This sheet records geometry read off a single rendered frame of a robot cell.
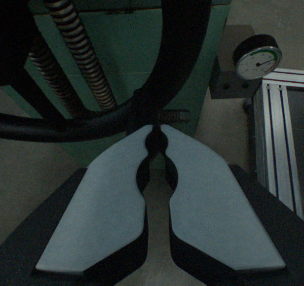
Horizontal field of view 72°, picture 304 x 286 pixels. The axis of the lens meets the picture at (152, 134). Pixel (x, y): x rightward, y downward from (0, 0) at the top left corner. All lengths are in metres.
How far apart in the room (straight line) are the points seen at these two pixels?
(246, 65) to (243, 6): 1.45
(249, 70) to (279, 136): 0.51
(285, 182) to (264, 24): 1.13
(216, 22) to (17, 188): 1.00
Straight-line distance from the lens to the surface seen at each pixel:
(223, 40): 0.45
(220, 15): 0.37
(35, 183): 1.08
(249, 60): 0.35
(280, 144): 0.83
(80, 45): 0.23
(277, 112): 0.90
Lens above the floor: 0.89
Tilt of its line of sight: 62 degrees down
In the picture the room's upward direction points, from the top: 6 degrees counter-clockwise
